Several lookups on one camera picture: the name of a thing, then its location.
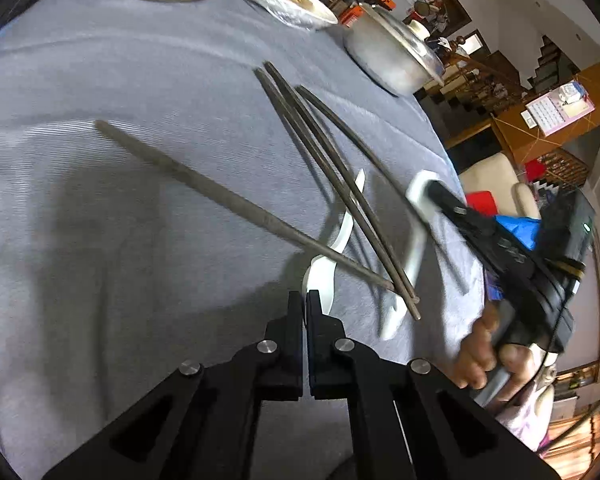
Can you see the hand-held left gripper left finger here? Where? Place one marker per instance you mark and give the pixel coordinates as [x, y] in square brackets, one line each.
[296, 320]

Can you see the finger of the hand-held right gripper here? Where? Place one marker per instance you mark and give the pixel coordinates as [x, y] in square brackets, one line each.
[452, 206]

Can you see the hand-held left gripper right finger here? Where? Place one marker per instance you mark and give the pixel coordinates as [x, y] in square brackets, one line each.
[314, 320]

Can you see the white ceramic soup spoon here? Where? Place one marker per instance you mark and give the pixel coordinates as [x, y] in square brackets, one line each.
[321, 275]
[414, 255]

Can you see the dark grey chopstick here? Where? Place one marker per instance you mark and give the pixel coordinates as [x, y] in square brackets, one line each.
[305, 140]
[205, 182]
[320, 132]
[350, 132]

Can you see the person's right forearm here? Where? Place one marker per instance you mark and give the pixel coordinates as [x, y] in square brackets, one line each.
[525, 420]

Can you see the person's right hand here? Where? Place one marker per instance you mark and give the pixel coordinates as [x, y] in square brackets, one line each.
[477, 355]

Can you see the red bag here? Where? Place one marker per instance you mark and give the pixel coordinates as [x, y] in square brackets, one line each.
[481, 203]

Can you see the cream chair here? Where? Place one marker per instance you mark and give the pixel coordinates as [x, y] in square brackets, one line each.
[487, 172]

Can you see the blue cloth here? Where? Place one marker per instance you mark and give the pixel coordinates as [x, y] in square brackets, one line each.
[520, 230]

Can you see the wooden stair railing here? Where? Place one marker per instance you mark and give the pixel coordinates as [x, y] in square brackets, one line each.
[480, 85]

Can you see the metal pot with lid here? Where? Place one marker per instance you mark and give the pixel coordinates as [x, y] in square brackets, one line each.
[390, 52]

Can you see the grey tablecloth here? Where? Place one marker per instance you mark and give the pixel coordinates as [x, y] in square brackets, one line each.
[130, 260]

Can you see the wall calendar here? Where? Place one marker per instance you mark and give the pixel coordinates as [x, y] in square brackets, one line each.
[545, 112]

